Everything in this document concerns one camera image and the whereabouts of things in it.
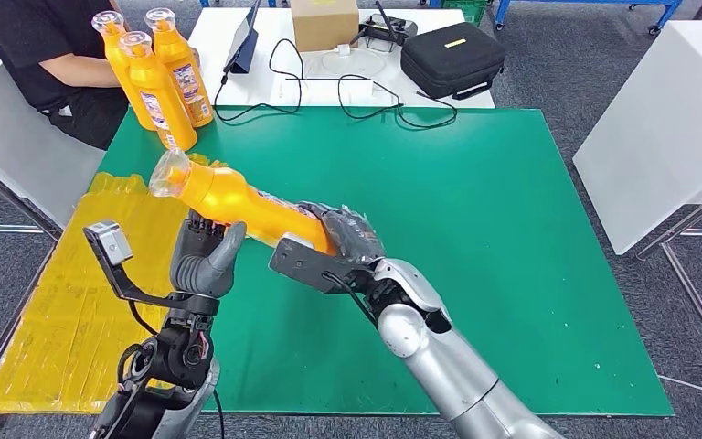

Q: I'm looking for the green table mat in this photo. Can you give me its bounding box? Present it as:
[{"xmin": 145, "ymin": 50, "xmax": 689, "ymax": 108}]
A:
[{"xmin": 97, "ymin": 107, "xmax": 675, "ymax": 419}]

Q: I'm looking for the black cable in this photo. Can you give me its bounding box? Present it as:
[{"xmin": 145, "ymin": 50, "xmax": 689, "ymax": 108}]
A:
[
  {"xmin": 335, "ymin": 73, "xmax": 459, "ymax": 131},
  {"xmin": 212, "ymin": 38, "xmax": 305, "ymax": 123}
]

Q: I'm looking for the white table with metal legs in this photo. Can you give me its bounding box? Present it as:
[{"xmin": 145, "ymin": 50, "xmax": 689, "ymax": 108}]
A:
[
  {"xmin": 0, "ymin": 15, "xmax": 105, "ymax": 243},
  {"xmin": 572, "ymin": 19, "xmax": 702, "ymax": 383}
]

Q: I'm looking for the green plastic crate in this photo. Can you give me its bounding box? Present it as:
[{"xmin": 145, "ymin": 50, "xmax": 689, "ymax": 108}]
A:
[{"xmin": 441, "ymin": 0, "xmax": 488, "ymax": 27}]

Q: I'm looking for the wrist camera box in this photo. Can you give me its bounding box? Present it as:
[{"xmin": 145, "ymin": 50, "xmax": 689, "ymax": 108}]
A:
[
  {"xmin": 82, "ymin": 220, "xmax": 174, "ymax": 310},
  {"xmin": 268, "ymin": 236, "xmax": 377, "ymax": 296}
]

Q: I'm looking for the white power adapter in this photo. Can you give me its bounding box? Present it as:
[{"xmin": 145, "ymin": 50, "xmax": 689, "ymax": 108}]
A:
[{"xmin": 346, "ymin": 79, "xmax": 375, "ymax": 102}]

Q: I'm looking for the person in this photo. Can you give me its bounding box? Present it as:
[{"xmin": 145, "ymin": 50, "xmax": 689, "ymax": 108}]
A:
[{"xmin": 0, "ymin": 0, "xmax": 131, "ymax": 151}]

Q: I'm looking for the blue metal rack frame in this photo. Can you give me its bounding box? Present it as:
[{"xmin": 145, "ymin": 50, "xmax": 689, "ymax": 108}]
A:
[{"xmin": 495, "ymin": 0, "xmax": 684, "ymax": 35}]

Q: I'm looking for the orange bottle with clear cap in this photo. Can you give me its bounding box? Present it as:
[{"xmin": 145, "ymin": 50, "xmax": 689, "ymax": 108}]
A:
[
  {"xmin": 119, "ymin": 30, "xmax": 199, "ymax": 153},
  {"xmin": 90, "ymin": 10, "xmax": 158, "ymax": 132},
  {"xmin": 144, "ymin": 6, "xmax": 215, "ymax": 129},
  {"xmin": 147, "ymin": 146, "xmax": 339, "ymax": 257}
]

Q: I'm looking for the dark tablet with cover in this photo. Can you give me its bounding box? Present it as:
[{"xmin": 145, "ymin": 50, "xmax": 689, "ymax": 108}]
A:
[{"xmin": 222, "ymin": 0, "xmax": 262, "ymax": 75}]

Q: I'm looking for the brown cardboard box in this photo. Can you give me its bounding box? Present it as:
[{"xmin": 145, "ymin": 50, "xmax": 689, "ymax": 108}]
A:
[{"xmin": 290, "ymin": 0, "xmax": 361, "ymax": 53}]

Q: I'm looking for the black zip carry case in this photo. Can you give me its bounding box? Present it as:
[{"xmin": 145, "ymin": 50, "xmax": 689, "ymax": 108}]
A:
[{"xmin": 400, "ymin": 22, "xmax": 507, "ymax": 102}]

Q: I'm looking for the white floor cable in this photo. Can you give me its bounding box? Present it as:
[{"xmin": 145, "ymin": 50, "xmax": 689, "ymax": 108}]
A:
[{"xmin": 656, "ymin": 370, "xmax": 702, "ymax": 395}]

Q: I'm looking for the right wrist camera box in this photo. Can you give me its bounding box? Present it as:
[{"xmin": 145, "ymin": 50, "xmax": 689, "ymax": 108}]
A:
[{"xmin": 268, "ymin": 236, "xmax": 377, "ymax": 296}]

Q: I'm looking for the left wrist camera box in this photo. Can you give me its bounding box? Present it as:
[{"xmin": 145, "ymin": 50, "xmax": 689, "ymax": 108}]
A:
[{"xmin": 82, "ymin": 220, "xmax": 174, "ymax": 310}]

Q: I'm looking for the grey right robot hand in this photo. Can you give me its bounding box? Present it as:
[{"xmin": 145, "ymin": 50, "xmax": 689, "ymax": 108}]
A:
[{"xmin": 299, "ymin": 201, "xmax": 387, "ymax": 266}]

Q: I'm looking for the clear round plate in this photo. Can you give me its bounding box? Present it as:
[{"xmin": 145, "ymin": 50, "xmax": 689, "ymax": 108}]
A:
[{"xmin": 320, "ymin": 48, "xmax": 387, "ymax": 78}]

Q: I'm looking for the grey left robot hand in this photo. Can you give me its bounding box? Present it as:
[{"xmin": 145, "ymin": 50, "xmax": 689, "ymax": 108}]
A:
[{"xmin": 169, "ymin": 209, "xmax": 248, "ymax": 299}]

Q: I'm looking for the black remote controller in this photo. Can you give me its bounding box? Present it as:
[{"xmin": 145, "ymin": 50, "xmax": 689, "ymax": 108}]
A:
[{"xmin": 350, "ymin": 1, "xmax": 419, "ymax": 54}]

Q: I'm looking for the white desk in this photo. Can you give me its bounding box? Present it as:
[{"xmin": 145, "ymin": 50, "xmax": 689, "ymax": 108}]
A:
[{"xmin": 187, "ymin": 6, "xmax": 496, "ymax": 111}]

